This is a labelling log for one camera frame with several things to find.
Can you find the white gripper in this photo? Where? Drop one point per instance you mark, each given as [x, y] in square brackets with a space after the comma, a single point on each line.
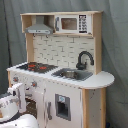
[19, 91]

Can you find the white oven door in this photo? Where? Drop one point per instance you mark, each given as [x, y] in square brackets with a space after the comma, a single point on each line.
[35, 106]

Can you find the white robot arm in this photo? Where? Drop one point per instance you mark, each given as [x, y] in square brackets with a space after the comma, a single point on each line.
[13, 107]

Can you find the wooden toy kitchen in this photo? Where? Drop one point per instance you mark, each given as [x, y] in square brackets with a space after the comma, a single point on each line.
[67, 50]

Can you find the left red stove knob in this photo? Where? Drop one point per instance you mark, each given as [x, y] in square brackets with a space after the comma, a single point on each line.
[15, 79]

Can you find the red stove knob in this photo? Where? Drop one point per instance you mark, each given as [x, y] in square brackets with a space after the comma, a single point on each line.
[34, 84]
[15, 79]

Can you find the right red stove knob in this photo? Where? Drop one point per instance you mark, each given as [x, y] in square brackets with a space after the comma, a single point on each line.
[34, 84]

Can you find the black toy stovetop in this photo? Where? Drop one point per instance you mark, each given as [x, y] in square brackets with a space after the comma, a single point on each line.
[37, 67]

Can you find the white cupboard door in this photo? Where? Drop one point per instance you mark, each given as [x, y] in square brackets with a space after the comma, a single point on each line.
[64, 106]

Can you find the grey toy sink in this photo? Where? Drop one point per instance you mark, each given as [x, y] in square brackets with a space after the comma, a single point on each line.
[72, 74]

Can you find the grey range hood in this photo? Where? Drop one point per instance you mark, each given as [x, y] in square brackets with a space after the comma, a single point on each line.
[39, 27]

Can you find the white toy microwave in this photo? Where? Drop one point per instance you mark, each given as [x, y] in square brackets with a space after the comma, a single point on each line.
[73, 24]

